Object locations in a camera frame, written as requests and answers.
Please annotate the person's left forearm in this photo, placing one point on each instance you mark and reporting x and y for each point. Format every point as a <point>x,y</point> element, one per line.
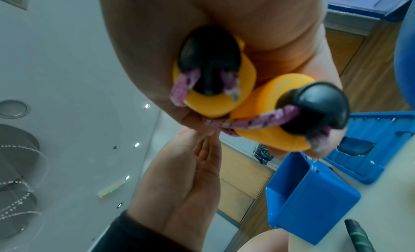
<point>136,235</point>

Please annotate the blue plastic box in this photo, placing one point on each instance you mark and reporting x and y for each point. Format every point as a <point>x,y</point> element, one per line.
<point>317,204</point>

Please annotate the white green-lit ceiling sign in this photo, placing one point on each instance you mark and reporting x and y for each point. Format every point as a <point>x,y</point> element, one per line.
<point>110,190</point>

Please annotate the person's left hand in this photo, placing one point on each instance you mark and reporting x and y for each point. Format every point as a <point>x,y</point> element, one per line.
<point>171,189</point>

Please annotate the black plastic bag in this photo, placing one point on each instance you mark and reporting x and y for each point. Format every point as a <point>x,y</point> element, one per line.
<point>264,155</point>

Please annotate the blue plastic tool case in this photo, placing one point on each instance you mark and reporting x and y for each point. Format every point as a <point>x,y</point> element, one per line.
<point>385,146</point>

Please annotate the blue round blurred object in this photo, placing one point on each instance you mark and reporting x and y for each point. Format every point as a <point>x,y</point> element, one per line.
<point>407,66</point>

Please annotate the grey beaded chandelier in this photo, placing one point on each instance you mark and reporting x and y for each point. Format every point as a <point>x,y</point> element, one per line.
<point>16,179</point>

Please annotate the round recessed ceiling lamp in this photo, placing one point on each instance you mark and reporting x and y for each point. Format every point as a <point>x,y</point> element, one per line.
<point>13,108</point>

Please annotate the blue-edged white board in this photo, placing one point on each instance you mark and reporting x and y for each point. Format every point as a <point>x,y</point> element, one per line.
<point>363,10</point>

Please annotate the person's right hand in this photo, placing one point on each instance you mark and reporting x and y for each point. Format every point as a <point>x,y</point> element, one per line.
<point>168,28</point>

